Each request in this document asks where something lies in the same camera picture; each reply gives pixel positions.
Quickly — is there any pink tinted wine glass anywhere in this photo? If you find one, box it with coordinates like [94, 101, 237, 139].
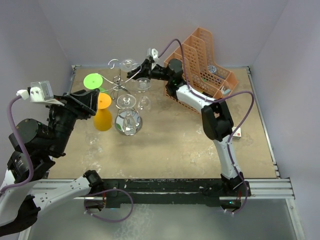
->
[120, 58, 139, 72]

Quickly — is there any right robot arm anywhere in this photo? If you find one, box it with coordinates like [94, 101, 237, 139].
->
[127, 57, 244, 196]

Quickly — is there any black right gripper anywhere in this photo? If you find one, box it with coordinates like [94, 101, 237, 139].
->
[127, 59, 172, 86]

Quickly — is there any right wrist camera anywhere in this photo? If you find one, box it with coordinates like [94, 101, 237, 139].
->
[146, 48, 159, 64]

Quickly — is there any orange plastic goblet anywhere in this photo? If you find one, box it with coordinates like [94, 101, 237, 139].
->
[93, 92, 113, 132]

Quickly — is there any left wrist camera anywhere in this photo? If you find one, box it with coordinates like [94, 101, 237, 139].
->
[16, 80, 65, 106]

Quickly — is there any clear wine glass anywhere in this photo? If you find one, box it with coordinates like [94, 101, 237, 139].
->
[114, 94, 142, 136]
[85, 133, 103, 157]
[136, 77, 152, 112]

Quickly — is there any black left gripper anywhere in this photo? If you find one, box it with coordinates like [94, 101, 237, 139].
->
[46, 87, 100, 154]

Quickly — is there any white card box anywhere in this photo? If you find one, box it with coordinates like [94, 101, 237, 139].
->
[232, 127, 242, 139]

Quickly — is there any silver wire wine glass rack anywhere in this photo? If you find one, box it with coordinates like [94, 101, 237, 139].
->
[102, 58, 142, 136]

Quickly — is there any green plastic goblet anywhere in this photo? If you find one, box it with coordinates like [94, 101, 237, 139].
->
[83, 73, 108, 94]

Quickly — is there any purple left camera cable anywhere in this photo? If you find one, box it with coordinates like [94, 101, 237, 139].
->
[0, 96, 35, 196]

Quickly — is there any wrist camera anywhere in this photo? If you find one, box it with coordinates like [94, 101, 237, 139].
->
[16, 80, 65, 106]
[146, 48, 159, 64]

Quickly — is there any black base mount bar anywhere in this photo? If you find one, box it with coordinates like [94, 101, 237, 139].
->
[89, 178, 245, 209]

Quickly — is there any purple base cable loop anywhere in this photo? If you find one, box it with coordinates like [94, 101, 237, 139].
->
[83, 187, 135, 223]

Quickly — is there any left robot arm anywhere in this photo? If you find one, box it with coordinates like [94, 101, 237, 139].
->
[0, 88, 104, 236]

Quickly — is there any orange plastic file organizer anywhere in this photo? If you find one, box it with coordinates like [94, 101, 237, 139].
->
[163, 26, 238, 115]

